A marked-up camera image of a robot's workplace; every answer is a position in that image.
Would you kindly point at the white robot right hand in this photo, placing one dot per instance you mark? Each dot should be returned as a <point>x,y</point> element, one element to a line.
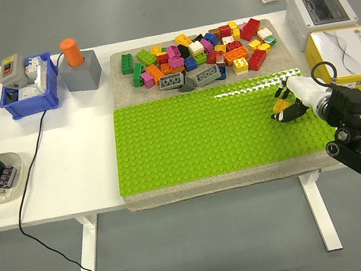
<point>304,92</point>

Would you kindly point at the yellow toy brick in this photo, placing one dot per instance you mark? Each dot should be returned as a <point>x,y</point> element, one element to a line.
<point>280,104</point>
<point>183,39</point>
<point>220,47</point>
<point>155,50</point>
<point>264,47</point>
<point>232,24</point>
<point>254,44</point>
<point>235,32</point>

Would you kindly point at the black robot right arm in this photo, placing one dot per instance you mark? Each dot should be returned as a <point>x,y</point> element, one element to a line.
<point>351,105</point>

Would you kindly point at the orange cylinder button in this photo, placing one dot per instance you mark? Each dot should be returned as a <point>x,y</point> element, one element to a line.
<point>72,53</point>

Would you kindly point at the long red toy brick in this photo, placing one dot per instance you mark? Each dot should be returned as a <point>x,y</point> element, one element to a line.
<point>256,59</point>
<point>250,29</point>

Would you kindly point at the green and white brick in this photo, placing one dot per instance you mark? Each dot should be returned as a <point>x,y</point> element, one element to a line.
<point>269,40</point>

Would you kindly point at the yellow and white carton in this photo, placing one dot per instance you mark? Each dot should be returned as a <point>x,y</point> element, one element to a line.
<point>351,43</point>

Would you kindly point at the white and yellow brick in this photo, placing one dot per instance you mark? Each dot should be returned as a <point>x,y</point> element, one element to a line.
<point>241,65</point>

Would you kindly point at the white and orange brick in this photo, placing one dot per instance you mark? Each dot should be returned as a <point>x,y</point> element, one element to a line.
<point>264,33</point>

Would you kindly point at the white electrical distribution box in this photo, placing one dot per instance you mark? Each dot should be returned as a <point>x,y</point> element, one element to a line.
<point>299,20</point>

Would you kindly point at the long orange toy brick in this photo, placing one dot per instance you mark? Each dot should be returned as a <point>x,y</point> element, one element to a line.
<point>236,55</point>
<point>166,69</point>

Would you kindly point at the blue toy brick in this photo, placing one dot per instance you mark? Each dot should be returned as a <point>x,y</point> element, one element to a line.
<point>222,72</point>
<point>210,38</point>
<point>189,63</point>

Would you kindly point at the brown toy brick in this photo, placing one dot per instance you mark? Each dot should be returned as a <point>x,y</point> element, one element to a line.
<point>213,30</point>
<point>221,61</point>

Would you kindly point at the white toy brick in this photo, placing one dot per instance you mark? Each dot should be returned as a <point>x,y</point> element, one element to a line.
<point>195,47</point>
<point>228,40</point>

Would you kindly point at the grey toy brick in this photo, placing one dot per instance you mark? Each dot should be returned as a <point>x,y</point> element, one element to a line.
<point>171,81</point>
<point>207,75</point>

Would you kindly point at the magenta toy brick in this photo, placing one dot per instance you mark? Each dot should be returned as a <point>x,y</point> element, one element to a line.
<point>176,62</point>
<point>207,45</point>

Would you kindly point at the light green toy brick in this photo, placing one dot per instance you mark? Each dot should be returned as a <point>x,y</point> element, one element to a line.
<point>146,57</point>
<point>200,57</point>

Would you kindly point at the dark grey sloped brick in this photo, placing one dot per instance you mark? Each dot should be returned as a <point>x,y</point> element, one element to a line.
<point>187,87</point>

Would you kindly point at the black toy brick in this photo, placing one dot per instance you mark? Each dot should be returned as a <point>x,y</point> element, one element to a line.
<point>185,51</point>
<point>198,38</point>

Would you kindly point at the white table leg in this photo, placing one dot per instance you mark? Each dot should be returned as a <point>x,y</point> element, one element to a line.
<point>320,216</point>
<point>87,260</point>

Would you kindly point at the dark green toy brick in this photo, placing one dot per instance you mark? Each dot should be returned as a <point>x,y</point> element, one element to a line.
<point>165,48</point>
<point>127,63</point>

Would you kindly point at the green studded baseplate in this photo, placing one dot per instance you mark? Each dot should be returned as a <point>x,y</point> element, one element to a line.
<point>168,144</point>

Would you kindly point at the long green toy brick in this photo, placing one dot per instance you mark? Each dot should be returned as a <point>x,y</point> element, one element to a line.
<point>138,74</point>

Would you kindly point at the grey-brown foam mat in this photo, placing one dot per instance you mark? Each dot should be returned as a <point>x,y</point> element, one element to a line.
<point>122,93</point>

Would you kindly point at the grey block base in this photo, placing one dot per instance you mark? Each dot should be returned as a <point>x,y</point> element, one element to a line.
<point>82,77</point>

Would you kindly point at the white circuit breaker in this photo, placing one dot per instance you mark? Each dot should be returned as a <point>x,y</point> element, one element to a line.
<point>38,75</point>

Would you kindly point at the blue plastic bin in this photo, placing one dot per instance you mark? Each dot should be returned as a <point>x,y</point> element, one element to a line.
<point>30,106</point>

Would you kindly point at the small printed card pack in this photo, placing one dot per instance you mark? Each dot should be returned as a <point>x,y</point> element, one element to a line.
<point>7,176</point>

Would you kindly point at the white warning label card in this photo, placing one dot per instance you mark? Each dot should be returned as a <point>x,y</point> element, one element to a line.
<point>6,193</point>

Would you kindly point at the white switch plate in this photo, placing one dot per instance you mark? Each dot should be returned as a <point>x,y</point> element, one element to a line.
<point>29,91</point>

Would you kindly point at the grey push-button switch box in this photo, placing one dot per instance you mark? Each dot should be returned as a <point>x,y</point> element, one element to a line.
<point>17,70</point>

